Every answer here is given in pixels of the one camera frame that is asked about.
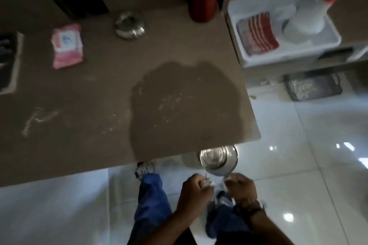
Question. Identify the white bowl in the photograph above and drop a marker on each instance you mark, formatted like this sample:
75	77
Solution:
286	23

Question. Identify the dark wristwatch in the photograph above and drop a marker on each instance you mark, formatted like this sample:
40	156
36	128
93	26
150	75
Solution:
249	205

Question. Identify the white spray bottle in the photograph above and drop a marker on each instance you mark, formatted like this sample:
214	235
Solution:
314	13

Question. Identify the grey floor mat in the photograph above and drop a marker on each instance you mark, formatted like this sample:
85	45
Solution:
312	86

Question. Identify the person's right forearm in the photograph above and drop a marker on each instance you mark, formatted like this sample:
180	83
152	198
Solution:
267	226

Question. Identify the person's right fingers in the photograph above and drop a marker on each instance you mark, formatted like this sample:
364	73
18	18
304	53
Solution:
230	186

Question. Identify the white tissue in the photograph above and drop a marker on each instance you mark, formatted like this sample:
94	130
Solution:
209	183

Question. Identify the person's left fingers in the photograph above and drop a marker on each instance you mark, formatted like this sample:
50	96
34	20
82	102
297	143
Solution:
206	186

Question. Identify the black recessed sink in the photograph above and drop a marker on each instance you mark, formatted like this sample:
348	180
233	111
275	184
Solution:
8	62

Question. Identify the person's left hand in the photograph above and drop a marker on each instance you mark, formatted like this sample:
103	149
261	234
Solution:
191	196

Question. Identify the pink wet wipes packet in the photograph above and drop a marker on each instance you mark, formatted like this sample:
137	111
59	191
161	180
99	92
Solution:
67	46

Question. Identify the steel pedal bin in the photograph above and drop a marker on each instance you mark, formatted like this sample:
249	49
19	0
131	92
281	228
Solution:
219	158

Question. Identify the person's right hand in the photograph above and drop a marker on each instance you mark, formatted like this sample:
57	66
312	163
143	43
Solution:
243	188

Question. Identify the white plastic tub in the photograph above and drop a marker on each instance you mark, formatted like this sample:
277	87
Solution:
290	49

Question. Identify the blue trousers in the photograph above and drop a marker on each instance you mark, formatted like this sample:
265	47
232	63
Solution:
151	207

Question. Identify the red striped cloth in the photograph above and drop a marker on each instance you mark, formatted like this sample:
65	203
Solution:
260	34

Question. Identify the steel ashtray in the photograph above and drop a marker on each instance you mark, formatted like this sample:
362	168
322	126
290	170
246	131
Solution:
129	26

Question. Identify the person's left forearm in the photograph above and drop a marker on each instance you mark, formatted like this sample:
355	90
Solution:
169	229

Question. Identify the white sneaker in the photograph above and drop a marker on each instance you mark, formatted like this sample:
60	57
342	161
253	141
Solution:
144	169

